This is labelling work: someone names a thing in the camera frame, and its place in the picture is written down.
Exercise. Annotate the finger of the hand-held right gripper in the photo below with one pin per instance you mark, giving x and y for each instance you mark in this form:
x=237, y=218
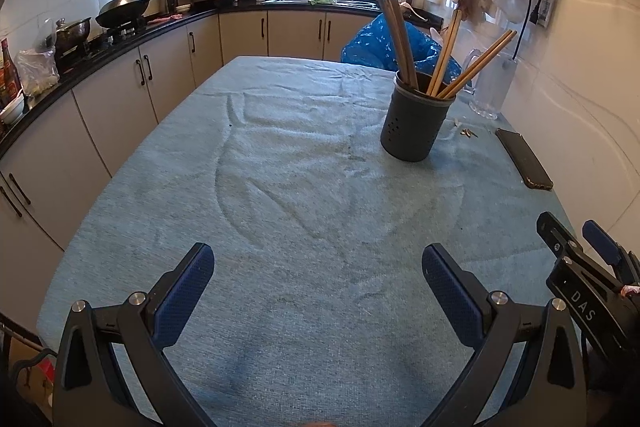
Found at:
x=557, y=234
x=602, y=242

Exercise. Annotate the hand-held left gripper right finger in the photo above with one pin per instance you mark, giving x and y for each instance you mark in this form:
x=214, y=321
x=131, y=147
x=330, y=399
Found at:
x=452, y=292

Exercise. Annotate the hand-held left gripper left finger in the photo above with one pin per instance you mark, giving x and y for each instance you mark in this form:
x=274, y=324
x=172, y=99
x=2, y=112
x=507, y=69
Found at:
x=182, y=292

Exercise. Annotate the dark grey utensil holder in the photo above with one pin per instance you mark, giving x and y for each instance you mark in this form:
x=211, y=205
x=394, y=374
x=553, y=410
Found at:
x=410, y=127

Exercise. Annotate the dark brown chopstick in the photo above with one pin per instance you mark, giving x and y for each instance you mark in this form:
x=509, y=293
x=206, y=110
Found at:
x=402, y=42
x=387, y=32
x=392, y=37

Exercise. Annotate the black smartphone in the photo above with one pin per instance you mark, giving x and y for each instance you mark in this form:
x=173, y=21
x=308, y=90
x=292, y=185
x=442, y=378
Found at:
x=522, y=157

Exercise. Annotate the small scraps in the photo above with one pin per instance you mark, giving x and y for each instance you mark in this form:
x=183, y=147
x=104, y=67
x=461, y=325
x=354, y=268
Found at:
x=467, y=133

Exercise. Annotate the light blue tablecloth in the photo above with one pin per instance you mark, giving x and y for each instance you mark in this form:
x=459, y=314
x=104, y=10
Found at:
x=300, y=207

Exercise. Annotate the clear glass pitcher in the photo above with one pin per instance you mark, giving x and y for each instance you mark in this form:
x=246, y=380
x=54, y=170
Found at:
x=492, y=92

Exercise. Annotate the black metal chair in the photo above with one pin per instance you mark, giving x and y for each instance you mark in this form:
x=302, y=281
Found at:
x=25, y=367

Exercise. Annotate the beige kitchen base cabinets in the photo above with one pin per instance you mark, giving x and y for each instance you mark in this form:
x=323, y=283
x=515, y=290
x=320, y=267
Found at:
x=125, y=92

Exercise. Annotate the white bowl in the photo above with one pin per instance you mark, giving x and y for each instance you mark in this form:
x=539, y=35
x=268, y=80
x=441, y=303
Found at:
x=12, y=111

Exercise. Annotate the blue plastic bag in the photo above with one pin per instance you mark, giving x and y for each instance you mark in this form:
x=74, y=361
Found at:
x=367, y=47

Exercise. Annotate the clear bag of food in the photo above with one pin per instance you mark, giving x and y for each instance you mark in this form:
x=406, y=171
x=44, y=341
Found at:
x=37, y=74

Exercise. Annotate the black kitchen countertop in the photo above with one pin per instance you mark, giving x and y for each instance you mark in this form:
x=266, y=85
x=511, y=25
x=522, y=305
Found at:
x=165, y=26

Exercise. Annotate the black gas stove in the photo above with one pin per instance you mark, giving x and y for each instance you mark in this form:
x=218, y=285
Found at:
x=112, y=34

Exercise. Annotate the white ladle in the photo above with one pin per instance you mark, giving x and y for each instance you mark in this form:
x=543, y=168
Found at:
x=412, y=10

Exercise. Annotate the dark sauce bottle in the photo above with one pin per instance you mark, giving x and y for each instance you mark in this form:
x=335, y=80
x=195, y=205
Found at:
x=9, y=77

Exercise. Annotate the stainless steel pot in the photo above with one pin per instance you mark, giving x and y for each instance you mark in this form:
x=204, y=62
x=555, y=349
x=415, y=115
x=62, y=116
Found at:
x=72, y=34

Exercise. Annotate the black wok with lid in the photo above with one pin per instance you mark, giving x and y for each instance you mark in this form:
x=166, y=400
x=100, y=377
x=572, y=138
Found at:
x=122, y=7

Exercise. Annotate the kitchen sink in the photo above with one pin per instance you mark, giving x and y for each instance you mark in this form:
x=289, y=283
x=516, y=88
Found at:
x=300, y=0

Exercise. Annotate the green cloth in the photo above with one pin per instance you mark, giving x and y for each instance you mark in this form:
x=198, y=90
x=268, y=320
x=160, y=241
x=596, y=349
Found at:
x=322, y=0

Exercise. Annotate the wall power socket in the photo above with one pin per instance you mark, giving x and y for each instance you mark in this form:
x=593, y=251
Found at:
x=544, y=7

